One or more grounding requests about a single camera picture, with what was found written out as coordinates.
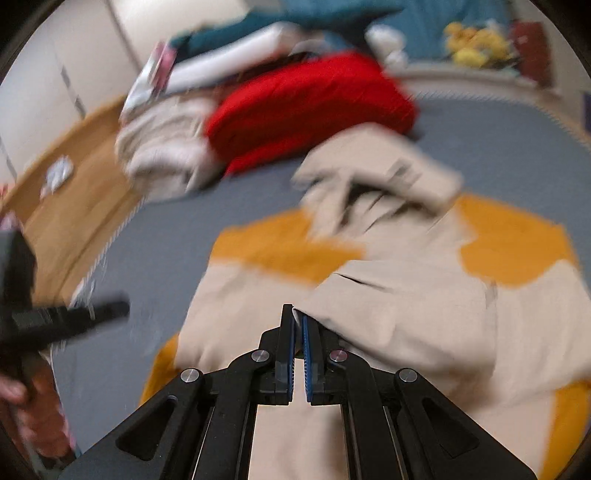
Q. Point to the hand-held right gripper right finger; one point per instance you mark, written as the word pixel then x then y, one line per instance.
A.
pixel 308 364

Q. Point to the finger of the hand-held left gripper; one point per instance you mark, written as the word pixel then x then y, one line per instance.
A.
pixel 78 316

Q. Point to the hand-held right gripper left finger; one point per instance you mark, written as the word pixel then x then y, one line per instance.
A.
pixel 290 364

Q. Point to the beige and yellow garment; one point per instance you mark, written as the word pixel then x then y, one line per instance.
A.
pixel 415 300

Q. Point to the person's left forearm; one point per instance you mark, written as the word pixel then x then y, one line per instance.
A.
pixel 46 410

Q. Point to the person's left hand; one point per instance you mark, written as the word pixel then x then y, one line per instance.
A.
pixel 10 392

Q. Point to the wooden headboard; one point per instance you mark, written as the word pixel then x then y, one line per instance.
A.
pixel 69 212

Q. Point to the white crumpled packet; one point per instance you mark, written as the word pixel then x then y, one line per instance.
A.
pixel 57 175

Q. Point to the grey bed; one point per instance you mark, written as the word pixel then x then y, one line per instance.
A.
pixel 161 240

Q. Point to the beige folded blanket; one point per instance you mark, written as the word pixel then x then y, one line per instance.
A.
pixel 161 147

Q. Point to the white wardrobe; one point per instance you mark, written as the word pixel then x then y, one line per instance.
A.
pixel 69 41

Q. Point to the pink patterned cloth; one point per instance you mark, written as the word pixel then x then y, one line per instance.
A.
pixel 154 69

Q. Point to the red folded blanket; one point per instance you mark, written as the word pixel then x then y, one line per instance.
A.
pixel 304 110

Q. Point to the white folded cloth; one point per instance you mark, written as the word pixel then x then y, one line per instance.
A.
pixel 221 60

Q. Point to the small white cloth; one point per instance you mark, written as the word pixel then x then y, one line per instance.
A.
pixel 388 44

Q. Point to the teal cloth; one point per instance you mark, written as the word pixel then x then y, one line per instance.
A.
pixel 323 11

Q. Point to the yellow plush toy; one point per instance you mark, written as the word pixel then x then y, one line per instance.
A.
pixel 475 44

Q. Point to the blue curtain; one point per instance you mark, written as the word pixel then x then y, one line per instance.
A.
pixel 438 23

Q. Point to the dark red bag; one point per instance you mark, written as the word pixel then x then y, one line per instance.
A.
pixel 531 50

